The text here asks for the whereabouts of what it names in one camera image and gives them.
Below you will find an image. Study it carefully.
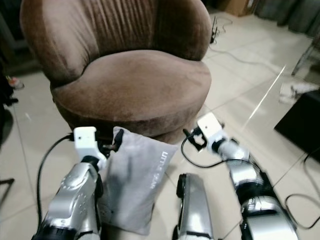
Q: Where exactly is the grey pillow with white print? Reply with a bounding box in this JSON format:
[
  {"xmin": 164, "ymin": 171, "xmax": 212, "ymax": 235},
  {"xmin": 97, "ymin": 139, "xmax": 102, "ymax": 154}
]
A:
[{"xmin": 97, "ymin": 126, "xmax": 179, "ymax": 236}]

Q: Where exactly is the brown velvet round sofa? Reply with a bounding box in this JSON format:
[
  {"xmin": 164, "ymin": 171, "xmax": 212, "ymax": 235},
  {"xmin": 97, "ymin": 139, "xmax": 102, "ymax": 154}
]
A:
[{"xmin": 20, "ymin": 0, "xmax": 212, "ymax": 146}]

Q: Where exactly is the black bag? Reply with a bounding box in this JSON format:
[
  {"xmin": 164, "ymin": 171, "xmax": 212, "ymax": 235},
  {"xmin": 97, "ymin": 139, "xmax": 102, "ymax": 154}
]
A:
[{"xmin": 0, "ymin": 75, "xmax": 18, "ymax": 151}]

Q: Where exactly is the crumpled grey white rag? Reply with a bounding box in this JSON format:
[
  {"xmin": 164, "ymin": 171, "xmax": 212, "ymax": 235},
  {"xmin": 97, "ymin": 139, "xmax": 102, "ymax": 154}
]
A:
[{"xmin": 279, "ymin": 80, "xmax": 320, "ymax": 105}]

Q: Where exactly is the small red white object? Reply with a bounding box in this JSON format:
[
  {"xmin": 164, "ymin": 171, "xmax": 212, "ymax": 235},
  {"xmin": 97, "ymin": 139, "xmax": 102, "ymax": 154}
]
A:
[{"xmin": 7, "ymin": 76, "xmax": 25, "ymax": 91}]

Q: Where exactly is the chrome chair leg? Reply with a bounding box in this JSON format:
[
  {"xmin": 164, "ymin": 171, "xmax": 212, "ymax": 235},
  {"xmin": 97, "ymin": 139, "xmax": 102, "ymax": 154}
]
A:
[{"xmin": 290, "ymin": 37, "xmax": 320, "ymax": 76}]

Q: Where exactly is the brown cardboard box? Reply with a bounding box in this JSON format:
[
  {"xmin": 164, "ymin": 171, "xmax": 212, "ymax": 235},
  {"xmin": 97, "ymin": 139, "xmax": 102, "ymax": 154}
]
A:
[{"xmin": 217, "ymin": 0, "xmax": 256, "ymax": 17}]

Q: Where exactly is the grey curtain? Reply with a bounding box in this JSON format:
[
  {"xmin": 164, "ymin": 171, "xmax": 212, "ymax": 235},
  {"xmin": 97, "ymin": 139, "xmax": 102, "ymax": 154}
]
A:
[{"xmin": 252, "ymin": 0, "xmax": 320, "ymax": 36}]

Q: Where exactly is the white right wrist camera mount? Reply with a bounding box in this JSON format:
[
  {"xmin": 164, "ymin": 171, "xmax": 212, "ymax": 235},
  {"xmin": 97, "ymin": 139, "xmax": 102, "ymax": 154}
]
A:
[{"xmin": 196, "ymin": 112, "xmax": 228, "ymax": 151}]

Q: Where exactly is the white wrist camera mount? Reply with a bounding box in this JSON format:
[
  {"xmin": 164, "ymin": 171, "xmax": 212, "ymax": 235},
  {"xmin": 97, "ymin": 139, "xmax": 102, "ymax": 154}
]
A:
[
  {"xmin": 73, "ymin": 126, "xmax": 107, "ymax": 163},
  {"xmin": 196, "ymin": 112, "xmax": 228, "ymax": 151}
]

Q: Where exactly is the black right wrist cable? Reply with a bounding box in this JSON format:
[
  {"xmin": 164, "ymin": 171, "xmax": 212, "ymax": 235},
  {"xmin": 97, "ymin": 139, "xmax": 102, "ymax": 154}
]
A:
[{"xmin": 181, "ymin": 135, "xmax": 256, "ymax": 168}]

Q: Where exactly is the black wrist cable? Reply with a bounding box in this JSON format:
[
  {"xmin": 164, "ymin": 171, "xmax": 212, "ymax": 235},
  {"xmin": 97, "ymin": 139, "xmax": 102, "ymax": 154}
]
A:
[
  {"xmin": 181, "ymin": 135, "xmax": 256, "ymax": 168},
  {"xmin": 36, "ymin": 132, "xmax": 76, "ymax": 221}
]

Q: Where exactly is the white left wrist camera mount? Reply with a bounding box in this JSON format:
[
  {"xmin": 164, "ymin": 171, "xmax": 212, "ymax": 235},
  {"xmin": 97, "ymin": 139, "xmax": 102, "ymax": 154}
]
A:
[{"xmin": 73, "ymin": 126, "xmax": 107, "ymax": 163}]

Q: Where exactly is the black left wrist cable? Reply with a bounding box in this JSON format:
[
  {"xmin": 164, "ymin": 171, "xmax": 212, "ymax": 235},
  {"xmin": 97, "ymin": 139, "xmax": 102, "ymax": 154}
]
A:
[{"xmin": 36, "ymin": 132, "xmax": 76, "ymax": 221}]

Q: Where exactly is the thin grey floor cable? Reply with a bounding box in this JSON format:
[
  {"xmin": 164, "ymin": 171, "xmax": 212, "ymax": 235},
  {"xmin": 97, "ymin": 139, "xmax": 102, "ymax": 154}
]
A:
[{"xmin": 212, "ymin": 47, "xmax": 296, "ymax": 68}]

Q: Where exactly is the black power cable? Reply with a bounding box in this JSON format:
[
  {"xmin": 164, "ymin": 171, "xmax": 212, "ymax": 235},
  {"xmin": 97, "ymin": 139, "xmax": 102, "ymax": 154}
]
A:
[{"xmin": 285, "ymin": 150, "xmax": 320, "ymax": 216}]

